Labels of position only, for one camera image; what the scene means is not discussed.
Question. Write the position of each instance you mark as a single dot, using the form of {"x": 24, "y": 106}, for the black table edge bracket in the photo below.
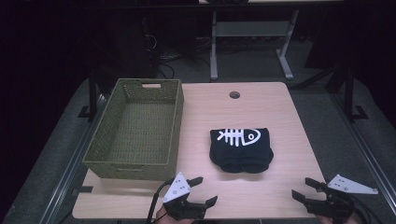
{"x": 83, "y": 189}

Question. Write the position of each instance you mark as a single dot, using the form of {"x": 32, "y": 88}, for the black garment fishbone print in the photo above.
{"x": 241, "y": 154}

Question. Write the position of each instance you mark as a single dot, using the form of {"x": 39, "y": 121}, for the person's right hand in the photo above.
{"x": 341, "y": 220}

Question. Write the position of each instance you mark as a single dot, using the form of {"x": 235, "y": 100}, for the grey metal desk frame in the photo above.
{"x": 249, "y": 28}

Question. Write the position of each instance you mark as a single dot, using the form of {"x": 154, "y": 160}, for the person's left hand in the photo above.
{"x": 163, "y": 217}

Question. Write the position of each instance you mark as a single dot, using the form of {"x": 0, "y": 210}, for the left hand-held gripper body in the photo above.
{"x": 179, "y": 189}

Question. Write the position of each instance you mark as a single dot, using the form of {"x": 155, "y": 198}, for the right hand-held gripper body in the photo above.
{"x": 334, "y": 203}

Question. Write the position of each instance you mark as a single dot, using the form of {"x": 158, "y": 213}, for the black metal stand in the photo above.
{"x": 92, "y": 93}
{"x": 349, "y": 93}

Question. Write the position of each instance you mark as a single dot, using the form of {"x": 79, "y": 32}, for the aluminium floor rail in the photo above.
{"x": 73, "y": 161}
{"x": 364, "y": 146}

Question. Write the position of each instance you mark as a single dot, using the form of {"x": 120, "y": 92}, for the olive green woven basket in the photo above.
{"x": 140, "y": 130}

